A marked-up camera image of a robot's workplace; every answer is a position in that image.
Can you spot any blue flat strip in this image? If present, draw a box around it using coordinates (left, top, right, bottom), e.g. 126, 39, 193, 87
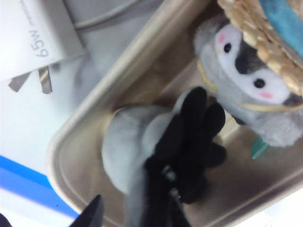
0, 155, 81, 218

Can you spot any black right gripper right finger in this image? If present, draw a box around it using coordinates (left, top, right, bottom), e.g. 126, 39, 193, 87
142, 160, 190, 227

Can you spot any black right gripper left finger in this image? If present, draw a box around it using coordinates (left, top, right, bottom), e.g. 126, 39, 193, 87
71, 194, 105, 227

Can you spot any white charger cable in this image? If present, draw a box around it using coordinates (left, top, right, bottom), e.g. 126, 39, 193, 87
73, 0, 140, 30

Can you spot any cream plastic bowl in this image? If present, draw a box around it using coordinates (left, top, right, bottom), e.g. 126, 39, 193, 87
46, 0, 303, 227

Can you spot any white power adapter brick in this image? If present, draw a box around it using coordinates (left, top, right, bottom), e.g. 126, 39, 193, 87
0, 0, 86, 94

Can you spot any grey fluffy octopus plush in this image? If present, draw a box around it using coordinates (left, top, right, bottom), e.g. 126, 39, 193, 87
101, 87, 227, 204

